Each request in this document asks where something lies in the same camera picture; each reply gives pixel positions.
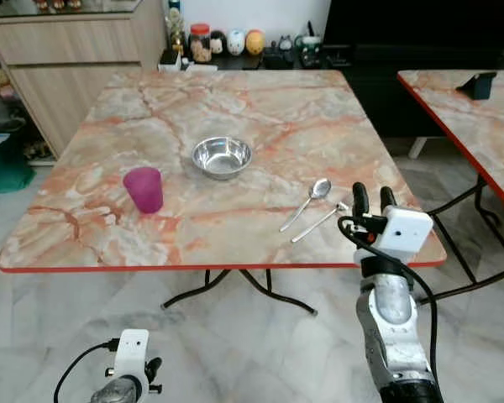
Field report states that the steel fork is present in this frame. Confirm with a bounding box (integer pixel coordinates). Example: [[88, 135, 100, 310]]
[[290, 201, 351, 245]]

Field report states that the steel spoon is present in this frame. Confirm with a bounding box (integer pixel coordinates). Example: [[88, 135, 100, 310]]
[[278, 177, 333, 234]]

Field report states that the marble pattern folding table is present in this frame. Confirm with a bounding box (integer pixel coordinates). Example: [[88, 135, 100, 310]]
[[0, 67, 449, 317], [396, 69, 504, 305]]

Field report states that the black phone stand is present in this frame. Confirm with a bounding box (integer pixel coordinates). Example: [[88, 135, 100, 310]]
[[457, 71, 497, 102]]

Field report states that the small steel bowl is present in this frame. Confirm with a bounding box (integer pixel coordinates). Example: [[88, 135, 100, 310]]
[[191, 136, 254, 181]]

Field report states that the green and white mug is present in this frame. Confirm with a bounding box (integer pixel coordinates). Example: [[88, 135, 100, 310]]
[[297, 32, 323, 70]]

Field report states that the black television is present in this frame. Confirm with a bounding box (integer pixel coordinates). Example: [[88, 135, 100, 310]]
[[323, 0, 504, 49]]

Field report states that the purple plastic cup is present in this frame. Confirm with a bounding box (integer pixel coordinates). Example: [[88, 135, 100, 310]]
[[122, 166, 165, 215]]

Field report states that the yellow round figurine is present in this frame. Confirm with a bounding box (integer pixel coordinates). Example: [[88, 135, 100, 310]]
[[245, 29, 266, 57]]

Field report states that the white round figurine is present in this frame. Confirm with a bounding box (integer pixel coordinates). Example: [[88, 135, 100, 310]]
[[227, 29, 247, 57]]

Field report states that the black round figurine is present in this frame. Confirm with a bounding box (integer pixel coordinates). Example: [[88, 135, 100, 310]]
[[210, 29, 228, 57]]

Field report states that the red lidded snack jar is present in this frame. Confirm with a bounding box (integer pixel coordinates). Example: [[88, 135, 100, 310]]
[[189, 23, 213, 65]]

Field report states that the gold trophy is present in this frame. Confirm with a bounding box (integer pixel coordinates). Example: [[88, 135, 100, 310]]
[[167, 0, 186, 55]]

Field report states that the green bin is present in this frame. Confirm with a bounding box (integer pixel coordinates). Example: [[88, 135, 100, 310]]
[[0, 130, 36, 196]]

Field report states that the light wooden cabinet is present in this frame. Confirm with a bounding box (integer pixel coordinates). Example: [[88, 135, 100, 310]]
[[0, 0, 170, 158]]

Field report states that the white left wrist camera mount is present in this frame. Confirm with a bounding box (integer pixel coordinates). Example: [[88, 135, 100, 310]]
[[112, 328, 150, 394]]

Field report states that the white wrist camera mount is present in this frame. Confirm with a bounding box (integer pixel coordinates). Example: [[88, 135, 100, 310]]
[[112, 328, 150, 394], [373, 207, 434, 264]]

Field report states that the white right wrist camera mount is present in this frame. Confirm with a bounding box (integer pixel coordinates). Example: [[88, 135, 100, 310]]
[[373, 207, 434, 264]]

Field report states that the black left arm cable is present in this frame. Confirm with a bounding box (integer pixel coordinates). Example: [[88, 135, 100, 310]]
[[53, 338, 121, 403]]

